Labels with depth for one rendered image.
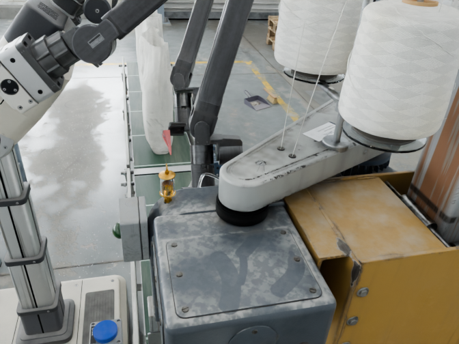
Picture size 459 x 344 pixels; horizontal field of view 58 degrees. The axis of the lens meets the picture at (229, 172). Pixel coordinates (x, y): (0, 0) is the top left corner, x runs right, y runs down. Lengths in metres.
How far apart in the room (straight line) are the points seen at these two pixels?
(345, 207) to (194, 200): 0.27
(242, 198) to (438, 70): 0.32
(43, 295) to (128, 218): 1.10
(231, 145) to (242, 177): 0.35
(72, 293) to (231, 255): 1.52
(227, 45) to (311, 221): 0.44
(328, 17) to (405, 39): 0.23
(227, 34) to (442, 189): 0.53
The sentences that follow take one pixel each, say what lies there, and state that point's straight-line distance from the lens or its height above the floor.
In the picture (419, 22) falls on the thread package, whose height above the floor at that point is 1.68.
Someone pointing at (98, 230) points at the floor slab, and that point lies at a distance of 2.79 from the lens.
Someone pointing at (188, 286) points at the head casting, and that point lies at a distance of 0.58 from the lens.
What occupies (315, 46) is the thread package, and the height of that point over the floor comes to 1.58.
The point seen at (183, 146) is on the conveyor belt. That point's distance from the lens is 2.87.
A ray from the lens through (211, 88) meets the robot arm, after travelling 0.95.
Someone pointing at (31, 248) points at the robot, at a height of 0.73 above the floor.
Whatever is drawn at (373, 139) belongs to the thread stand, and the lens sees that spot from 0.61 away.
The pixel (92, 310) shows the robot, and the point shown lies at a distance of 2.00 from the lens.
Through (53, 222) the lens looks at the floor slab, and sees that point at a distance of 2.93.
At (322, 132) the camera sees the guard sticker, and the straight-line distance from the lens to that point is 0.82.
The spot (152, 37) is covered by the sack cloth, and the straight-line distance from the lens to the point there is 2.95.
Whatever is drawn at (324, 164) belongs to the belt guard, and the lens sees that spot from 0.75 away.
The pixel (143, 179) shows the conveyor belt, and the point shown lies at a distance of 2.53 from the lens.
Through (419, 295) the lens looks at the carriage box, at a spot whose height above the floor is 1.24.
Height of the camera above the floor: 1.77
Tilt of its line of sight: 32 degrees down
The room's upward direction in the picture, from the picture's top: 4 degrees clockwise
